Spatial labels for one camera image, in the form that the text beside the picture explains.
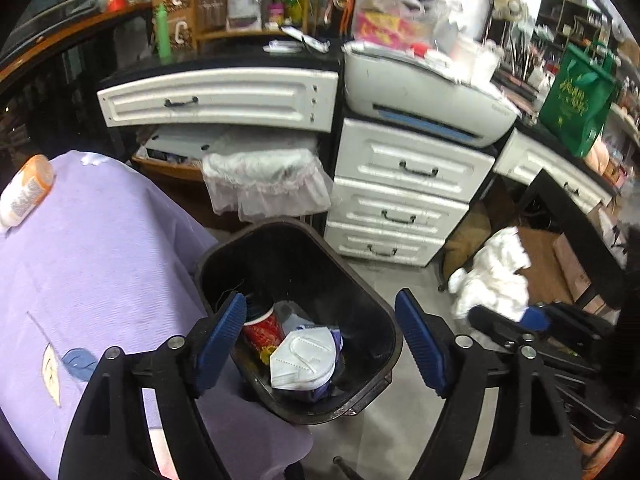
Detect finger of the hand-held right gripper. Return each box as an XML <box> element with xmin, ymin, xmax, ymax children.
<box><xmin>467</xmin><ymin>304</ymin><xmax>526</xmax><ymax>353</ymax></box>
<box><xmin>520</xmin><ymin>304</ymin><xmax>556</xmax><ymax>333</ymax></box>

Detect brown cardboard box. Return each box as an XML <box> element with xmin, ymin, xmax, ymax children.
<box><xmin>516</xmin><ymin>226</ymin><xmax>607</xmax><ymax>312</ymax></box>

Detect purple plastic bag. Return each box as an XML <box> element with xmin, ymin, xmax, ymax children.
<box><xmin>272</xmin><ymin>300</ymin><xmax>346</xmax><ymax>403</ymax></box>

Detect black trash bin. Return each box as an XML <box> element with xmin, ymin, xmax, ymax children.
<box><xmin>194</xmin><ymin>219</ymin><xmax>404</xmax><ymax>426</ymax></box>

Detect white desk drawer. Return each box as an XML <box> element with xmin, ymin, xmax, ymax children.
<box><xmin>494</xmin><ymin>129</ymin><xmax>619</xmax><ymax>214</ymax></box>

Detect white face mask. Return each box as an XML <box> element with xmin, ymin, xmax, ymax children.
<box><xmin>270</xmin><ymin>327</ymin><xmax>337</xmax><ymax>391</ymax></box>

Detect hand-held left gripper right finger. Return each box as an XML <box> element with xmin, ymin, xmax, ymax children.
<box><xmin>394</xmin><ymin>287</ymin><xmax>583</xmax><ymax>480</ymax></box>

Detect brown boxes with hooks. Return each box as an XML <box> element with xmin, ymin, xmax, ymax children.
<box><xmin>150</xmin><ymin>0</ymin><xmax>197</xmax><ymax>54</ymax></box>

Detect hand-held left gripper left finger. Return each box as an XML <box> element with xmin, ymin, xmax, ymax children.
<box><xmin>57</xmin><ymin>291</ymin><xmax>248</xmax><ymax>480</ymax></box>

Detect red paper cup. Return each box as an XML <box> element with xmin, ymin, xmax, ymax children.
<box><xmin>242</xmin><ymin>307</ymin><xmax>286</xmax><ymax>361</ymax></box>

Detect white three-drawer cabinet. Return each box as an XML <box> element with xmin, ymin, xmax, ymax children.
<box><xmin>323</xmin><ymin>117</ymin><xmax>497</xmax><ymax>267</ymax></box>

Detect orange curved counter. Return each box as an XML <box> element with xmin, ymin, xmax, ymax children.
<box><xmin>0</xmin><ymin>2</ymin><xmax>153</xmax><ymax>83</ymax></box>

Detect wooden shelf rack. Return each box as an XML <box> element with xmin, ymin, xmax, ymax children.
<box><xmin>195</xmin><ymin>0</ymin><xmax>317</xmax><ymax>45</ymax></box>

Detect orange and white bottle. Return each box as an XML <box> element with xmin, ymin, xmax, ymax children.
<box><xmin>0</xmin><ymin>154</ymin><xmax>55</xmax><ymax>232</ymax></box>

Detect green gift bag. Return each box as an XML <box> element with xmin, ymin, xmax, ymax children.
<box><xmin>538</xmin><ymin>42</ymin><xmax>621</xmax><ymax>159</ymax></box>

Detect purple floral tablecloth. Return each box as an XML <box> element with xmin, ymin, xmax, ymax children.
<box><xmin>0</xmin><ymin>150</ymin><xmax>313</xmax><ymax>480</ymax></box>

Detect pink packaged bag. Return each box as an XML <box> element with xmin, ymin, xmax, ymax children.
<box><xmin>352</xmin><ymin>6</ymin><xmax>437</xmax><ymax>54</ymax></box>

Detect clear plastic bin liner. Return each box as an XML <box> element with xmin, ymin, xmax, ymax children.
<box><xmin>201</xmin><ymin>146</ymin><xmax>334</xmax><ymax>222</ymax></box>

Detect white grey printer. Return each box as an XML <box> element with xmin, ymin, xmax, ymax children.
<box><xmin>342</xmin><ymin>40</ymin><xmax>521</xmax><ymax>149</ymax></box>

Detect white tissue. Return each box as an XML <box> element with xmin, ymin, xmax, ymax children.
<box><xmin>447</xmin><ymin>226</ymin><xmax>532</xmax><ymax>322</ymax></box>

